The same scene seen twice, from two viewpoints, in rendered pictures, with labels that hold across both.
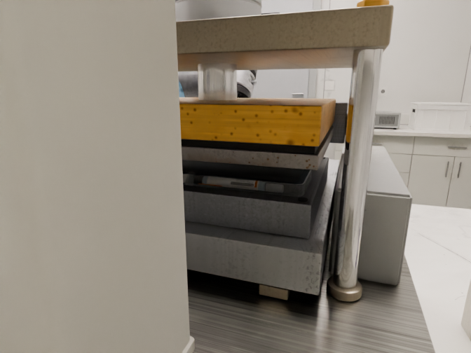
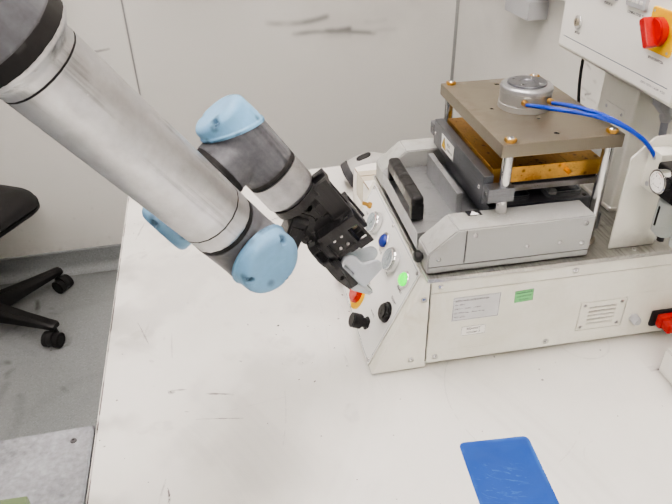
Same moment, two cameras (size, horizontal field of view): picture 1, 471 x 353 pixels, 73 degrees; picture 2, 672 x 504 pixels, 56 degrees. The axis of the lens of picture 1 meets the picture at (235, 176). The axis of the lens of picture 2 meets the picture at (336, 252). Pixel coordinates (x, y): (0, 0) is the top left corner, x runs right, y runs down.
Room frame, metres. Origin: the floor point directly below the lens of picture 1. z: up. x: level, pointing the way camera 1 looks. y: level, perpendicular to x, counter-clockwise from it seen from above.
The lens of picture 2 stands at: (1.02, 0.69, 1.46)
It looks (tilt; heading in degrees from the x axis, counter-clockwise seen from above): 33 degrees down; 241
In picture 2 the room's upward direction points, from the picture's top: 1 degrees counter-clockwise
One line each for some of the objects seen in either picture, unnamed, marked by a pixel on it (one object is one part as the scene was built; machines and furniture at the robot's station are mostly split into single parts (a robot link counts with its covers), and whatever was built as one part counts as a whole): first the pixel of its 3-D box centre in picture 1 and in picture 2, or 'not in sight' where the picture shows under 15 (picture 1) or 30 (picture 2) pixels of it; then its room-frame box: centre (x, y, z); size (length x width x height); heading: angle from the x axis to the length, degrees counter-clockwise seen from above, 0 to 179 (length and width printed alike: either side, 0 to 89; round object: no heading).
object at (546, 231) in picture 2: not in sight; (500, 236); (0.43, 0.12, 0.96); 0.26 x 0.05 x 0.07; 161
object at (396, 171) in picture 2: not in sight; (404, 186); (0.48, -0.05, 0.99); 0.15 x 0.02 x 0.04; 71
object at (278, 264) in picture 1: (234, 177); (484, 189); (0.35, 0.00, 0.97); 0.30 x 0.22 x 0.08; 161
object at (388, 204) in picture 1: (363, 189); (445, 159); (0.33, -0.14, 0.96); 0.25 x 0.05 x 0.07; 161
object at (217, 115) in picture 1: (209, 91); (521, 134); (0.31, 0.02, 1.07); 0.22 x 0.17 x 0.10; 71
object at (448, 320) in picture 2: not in sight; (501, 259); (0.32, 0.03, 0.84); 0.53 x 0.37 x 0.17; 161
